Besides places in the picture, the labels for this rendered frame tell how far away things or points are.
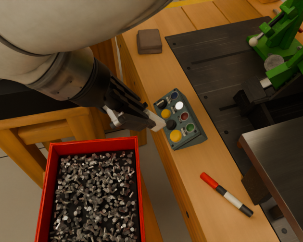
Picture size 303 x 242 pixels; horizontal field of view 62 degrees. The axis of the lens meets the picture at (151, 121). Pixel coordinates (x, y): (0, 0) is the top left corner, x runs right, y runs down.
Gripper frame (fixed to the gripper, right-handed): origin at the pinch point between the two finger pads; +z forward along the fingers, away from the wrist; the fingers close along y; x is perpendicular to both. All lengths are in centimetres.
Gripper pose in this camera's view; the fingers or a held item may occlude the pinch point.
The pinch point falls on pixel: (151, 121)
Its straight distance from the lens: 52.1
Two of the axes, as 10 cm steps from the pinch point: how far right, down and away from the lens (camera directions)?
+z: 5.5, 3.3, 7.7
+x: 7.8, -5.4, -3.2
